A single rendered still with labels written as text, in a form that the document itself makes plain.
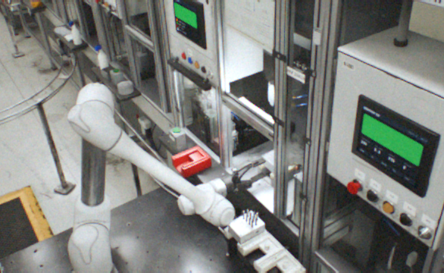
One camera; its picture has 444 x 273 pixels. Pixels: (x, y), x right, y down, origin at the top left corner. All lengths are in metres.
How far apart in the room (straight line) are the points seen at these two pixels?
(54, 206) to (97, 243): 1.72
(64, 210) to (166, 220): 1.40
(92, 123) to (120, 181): 2.09
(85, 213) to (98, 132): 0.54
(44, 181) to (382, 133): 3.10
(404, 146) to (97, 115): 1.03
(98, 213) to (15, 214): 1.67
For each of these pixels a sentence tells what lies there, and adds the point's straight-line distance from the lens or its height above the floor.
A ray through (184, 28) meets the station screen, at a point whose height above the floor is 1.59.
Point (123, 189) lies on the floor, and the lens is 3.67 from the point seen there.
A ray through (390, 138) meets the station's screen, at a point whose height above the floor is 1.63.
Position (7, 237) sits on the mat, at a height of 0.01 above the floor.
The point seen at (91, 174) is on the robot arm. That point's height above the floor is 1.14.
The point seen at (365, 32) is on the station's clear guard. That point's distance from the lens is 1.32.
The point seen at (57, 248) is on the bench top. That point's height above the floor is 0.68.
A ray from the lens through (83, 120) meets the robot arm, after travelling 1.69.
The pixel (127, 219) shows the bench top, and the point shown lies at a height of 0.68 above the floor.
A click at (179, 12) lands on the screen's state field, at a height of 1.65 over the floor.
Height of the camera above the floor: 2.36
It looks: 34 degrees down
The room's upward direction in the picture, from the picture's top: 2 degrees counter-clockwise
